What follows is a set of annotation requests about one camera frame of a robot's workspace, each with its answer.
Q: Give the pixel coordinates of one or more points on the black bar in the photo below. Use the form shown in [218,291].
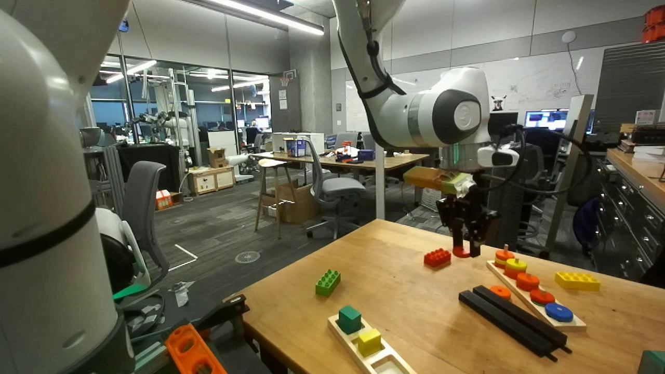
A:
[524,315]
[499,318]

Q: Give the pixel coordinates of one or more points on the yellow wooden cube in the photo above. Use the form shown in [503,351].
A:
[369,343]

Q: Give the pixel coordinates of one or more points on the yellow toy brick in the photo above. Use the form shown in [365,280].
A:
[577,281]

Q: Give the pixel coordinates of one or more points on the stack of books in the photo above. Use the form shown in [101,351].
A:
[644,137]

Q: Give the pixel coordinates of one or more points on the teal block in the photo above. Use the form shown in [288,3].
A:
[652,363]

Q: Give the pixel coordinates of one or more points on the drawer cabinet with wooden top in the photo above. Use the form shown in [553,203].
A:
[631,213]

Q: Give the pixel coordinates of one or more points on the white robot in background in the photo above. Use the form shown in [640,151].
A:
[158,122]

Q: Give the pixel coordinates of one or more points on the teal wooden cube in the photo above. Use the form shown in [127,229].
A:
[349,320]

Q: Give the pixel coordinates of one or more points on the white pole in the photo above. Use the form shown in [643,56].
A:
[380,182]

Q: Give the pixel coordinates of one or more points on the grey office chair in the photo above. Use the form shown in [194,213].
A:
[335,189]
[141,202]

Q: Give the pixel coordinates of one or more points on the red toy brick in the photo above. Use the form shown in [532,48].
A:
[437,258]

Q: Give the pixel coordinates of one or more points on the wooden shape sorter board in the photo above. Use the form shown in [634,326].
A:
[392,361]

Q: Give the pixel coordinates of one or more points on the stack of orange yellow rings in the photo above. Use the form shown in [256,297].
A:
[503,257]

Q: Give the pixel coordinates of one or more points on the wooden crate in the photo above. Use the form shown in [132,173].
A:
[210,180]

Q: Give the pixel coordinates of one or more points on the orange bins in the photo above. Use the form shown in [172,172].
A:
[654,23]

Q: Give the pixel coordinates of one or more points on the small cardboard box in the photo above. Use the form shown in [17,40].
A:
[216,157]

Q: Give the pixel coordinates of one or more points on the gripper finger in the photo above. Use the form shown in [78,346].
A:
[457,236]
[476,241]

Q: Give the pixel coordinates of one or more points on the blue box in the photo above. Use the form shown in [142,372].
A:
[296,147]

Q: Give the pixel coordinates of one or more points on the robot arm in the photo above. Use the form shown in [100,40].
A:
[47,208]

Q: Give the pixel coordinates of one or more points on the basketball hoop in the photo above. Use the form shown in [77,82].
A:
[287,78]

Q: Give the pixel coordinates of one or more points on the row of monitors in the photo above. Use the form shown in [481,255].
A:
[545,119]

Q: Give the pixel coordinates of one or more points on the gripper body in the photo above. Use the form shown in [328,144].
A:
[467,208]

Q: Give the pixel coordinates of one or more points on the red box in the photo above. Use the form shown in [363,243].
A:
[163,200]

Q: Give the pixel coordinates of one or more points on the wooden office table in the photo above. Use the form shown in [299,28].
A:
[384,161]

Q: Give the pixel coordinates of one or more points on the wooden stool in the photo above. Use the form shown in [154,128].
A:
[273,171]

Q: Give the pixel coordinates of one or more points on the green toy brick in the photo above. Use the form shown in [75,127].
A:
[328,283]

